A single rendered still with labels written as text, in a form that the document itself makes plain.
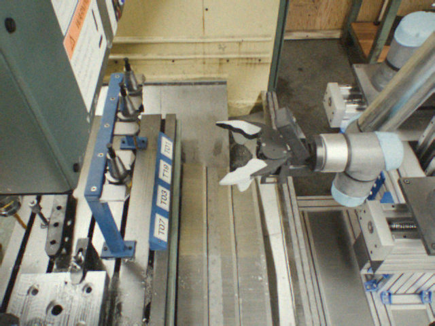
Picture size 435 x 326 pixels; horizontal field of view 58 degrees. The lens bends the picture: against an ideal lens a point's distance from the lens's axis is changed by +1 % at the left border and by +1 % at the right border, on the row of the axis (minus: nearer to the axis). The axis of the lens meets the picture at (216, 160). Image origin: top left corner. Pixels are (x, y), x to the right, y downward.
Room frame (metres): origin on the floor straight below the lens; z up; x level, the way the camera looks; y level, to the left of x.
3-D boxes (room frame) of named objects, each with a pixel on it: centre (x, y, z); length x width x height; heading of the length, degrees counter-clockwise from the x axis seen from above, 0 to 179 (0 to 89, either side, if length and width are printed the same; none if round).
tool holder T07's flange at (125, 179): (0.60, 0.25, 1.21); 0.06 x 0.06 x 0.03
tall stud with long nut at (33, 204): (0.64, 0.55, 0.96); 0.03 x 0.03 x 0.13
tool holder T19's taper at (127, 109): (0.82, 0.26, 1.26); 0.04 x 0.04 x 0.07
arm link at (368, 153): (0.49, -0.30, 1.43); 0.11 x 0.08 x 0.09; 92
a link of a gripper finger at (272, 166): (0.45, -0.09, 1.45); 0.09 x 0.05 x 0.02; 128
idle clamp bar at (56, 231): (0.62, 0.49, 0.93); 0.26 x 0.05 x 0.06; 7
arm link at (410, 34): (1.02, -0.60, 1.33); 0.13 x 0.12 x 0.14; 106
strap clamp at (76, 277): (0.46, 0.38, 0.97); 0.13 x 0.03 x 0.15; 2
